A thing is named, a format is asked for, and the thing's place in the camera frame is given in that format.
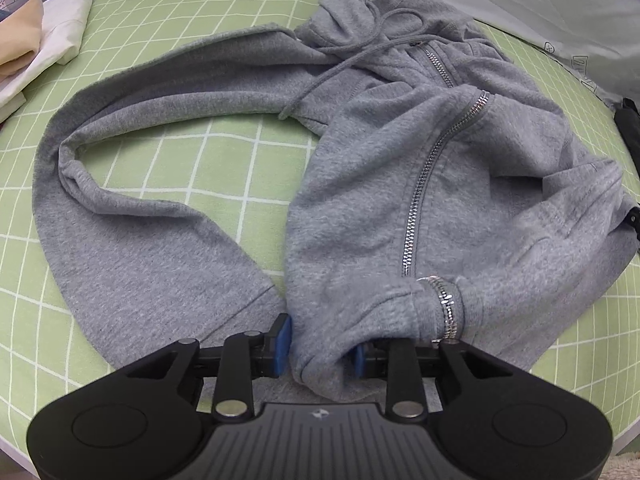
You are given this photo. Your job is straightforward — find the white folded cloth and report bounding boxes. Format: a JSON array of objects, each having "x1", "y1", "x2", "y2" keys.
[{"x1": 0, "y1": 0, "x2": 95, "y2": 121}]

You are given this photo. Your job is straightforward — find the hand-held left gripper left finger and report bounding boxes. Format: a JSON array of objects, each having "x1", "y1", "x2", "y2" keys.
[{"x1": 122, "y1": 313, "x2": 294, "y2": 418}]

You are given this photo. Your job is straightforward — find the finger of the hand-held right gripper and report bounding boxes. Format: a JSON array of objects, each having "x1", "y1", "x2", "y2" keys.
[{"x1": 625, "y1": 204, "x2": 640, "y2": 253}]

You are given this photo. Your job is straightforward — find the black folded garment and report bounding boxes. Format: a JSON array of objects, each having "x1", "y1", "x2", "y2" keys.
[{"x1": 614, "y1": 97, "x2": 640, "y2": 181}]

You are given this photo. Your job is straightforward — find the beige folded cloth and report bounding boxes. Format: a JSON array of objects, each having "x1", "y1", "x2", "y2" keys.
[{"x1": 0, "y1": 0, "x2": 46, "y2": 81}]

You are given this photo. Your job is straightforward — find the grey zip hoodie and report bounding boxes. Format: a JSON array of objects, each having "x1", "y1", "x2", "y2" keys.
[{"x1": 32, "y1": 0, "x2": 632, "y2": 403}]

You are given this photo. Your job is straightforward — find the fluffy rug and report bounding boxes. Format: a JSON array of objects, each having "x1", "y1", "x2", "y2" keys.
[{"x1": 597, "y1": 452, "x2": 640, "y2": 480}]

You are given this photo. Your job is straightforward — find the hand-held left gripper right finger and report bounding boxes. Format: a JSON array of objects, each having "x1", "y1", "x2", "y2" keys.
[{"x1": 349, "y1": 336, "x2": 497, "y2": 418}]

